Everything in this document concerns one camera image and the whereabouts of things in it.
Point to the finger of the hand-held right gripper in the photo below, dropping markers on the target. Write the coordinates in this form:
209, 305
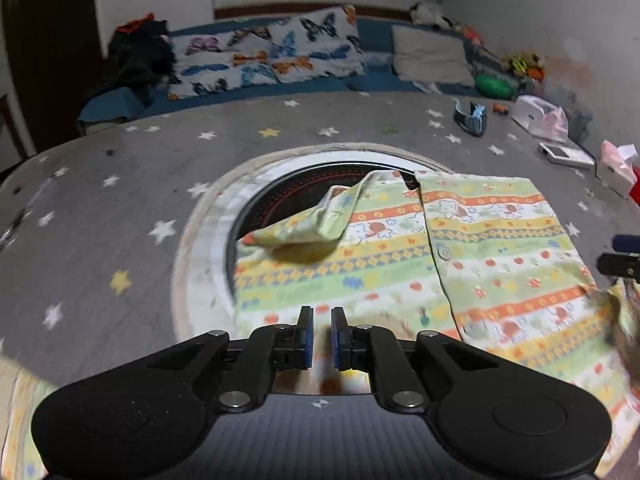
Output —
620, 265
627, 242

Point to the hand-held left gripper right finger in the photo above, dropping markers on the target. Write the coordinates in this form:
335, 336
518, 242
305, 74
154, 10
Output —
336, 345

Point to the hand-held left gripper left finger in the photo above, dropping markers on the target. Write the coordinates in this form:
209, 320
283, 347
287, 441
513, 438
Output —
308, 345

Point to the striped animal print child's shirt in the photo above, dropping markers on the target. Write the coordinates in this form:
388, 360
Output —
390, 255

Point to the pile of dark clothes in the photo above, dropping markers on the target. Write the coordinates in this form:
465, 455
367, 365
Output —
135, 60

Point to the red box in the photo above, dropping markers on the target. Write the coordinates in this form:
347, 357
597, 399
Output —
637, 180

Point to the pink tissue pack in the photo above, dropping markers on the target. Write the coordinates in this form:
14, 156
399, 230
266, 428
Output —
617, 167

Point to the white remote control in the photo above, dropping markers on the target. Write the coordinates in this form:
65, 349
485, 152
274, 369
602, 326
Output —
565, 154

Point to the clear plastic container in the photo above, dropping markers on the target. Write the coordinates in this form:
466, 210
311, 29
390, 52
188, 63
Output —
575, 115

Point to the round black table heater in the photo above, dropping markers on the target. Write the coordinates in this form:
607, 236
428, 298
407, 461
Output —
300, 180

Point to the white paper box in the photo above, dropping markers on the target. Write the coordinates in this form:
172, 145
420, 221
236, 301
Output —
527, 110

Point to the small orange toy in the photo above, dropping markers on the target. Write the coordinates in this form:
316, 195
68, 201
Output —
500, 108

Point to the blue child's smartwatch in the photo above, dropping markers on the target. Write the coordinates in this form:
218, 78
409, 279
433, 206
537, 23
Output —
472, 119

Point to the green plastic toy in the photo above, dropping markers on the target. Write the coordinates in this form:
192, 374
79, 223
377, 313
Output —
494, 87

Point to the yellow and green toy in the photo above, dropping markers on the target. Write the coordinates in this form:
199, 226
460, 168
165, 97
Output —
520, 64

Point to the grey star print tablecloth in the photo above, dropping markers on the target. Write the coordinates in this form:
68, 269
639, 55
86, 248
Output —
125, 185

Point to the orange and pink plush toy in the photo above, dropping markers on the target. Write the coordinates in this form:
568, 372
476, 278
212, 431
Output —
472, 35

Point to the grey pillow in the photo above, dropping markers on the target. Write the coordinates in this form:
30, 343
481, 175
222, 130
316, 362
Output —
430, 55

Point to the butterfly print pillow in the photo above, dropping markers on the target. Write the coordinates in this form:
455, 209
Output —
280, 55

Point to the pale yellow printed cloth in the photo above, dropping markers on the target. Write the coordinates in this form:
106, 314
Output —
25, 425

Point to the black and white plush toy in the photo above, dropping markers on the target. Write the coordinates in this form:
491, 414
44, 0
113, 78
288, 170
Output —
425, 14

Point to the blue sofa cushion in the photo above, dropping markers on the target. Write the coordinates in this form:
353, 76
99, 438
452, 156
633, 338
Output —
380, 40

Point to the dark wooden door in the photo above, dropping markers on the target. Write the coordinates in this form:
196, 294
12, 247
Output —
50, 50

